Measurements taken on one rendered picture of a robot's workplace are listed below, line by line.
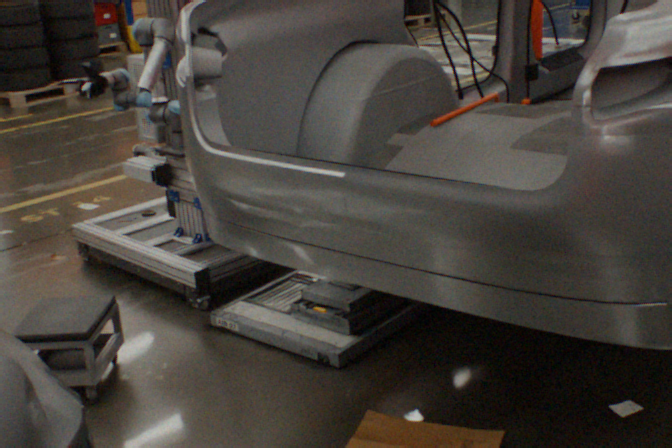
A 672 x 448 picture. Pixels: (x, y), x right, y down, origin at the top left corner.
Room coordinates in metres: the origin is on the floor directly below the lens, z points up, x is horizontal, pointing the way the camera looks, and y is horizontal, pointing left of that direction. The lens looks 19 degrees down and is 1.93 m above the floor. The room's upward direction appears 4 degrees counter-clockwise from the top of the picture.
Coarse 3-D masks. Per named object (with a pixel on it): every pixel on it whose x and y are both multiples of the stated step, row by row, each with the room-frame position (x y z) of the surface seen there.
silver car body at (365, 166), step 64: (256, 0) 3.53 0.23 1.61; (320, 0) 3.81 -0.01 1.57; (384, 0) 4.11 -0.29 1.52; (512, 0) 4.95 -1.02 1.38; (640, 0) 5.63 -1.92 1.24; (192, 64) 3.10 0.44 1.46; (256, 64) 3.48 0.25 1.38; (320, 64) 3.75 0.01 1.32; (384, 64) 3.69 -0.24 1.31; (512, 64) 4.91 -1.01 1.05; (576, 64) 5.46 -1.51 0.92; (640, 64) 2.24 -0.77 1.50; (192, 128) 3.08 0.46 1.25; (256, 128) 3.45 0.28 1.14; (320, 128) 3.59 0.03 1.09; (384, 128) 3.66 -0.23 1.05; (448, 128) 3.63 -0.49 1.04; (512, 128) 3.53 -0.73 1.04; (576, 128) 2.16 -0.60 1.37; (640, 128) 2.11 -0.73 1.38; (256, 192) 2.83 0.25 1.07; (320, 192) 2.63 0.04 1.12; (384, 192) 2.47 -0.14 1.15; (448, 192) 2.34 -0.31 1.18; (512, 192) 2.24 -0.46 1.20; (576, 192) 2.14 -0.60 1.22; (640, 192) 2.11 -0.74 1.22; (256, 256) 2.99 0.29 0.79; (320, 256) 2.75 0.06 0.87; (384, 256) 2.55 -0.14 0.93; (448, 256) 2.38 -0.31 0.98; (512, 256) 2.25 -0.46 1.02; (576, 256) 2.15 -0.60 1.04; (640, 256) 2.11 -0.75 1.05; (512, 320) 2.32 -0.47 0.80; (576, 320) 2.21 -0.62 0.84; (640, 320) 2.15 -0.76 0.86
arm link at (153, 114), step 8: (136, 24) 4.63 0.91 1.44; (144, 24) 4.60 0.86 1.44; (152, 24) 4.58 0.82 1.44; (136, 32) 4.62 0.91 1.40; (144, 32) 4.59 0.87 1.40; (136, 40) 4.66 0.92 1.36; (144, 40) 4.60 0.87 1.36; (152, 40) 4.60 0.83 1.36; (144, 48) 4.61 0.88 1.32; (144, 56) 4.63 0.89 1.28; (160, 72) 4.63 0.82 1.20; (160, 80) 4.62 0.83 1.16; (160, 88) 4.62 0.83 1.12; (160, 96) 4.62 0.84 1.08; (160, 104) 4.60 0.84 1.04; (144, 112) 4.64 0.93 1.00; (152, 112) 4.61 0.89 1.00; (160, 112) 4.58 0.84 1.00; (152, 120) 4.62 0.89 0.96; (160, 120) 4.59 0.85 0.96
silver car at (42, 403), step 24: (0, 336) 1.39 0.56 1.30; (0, 360) 1.02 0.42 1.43; (24, 360) 1.29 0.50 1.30; (0, 384) 0.97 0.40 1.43; (24, 384) 1.04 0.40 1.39; (48, 384) 1.22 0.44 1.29; (0, 408) 0.93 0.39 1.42; (24, 408) 0.98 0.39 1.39; (48, 408) 1.11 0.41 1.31; (72, 408) 1.18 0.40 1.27; (0, 432) 0.89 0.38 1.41; (24, 432) 0.95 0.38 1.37; (48, 432) 1.04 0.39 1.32; (72, 432) 1.11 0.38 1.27
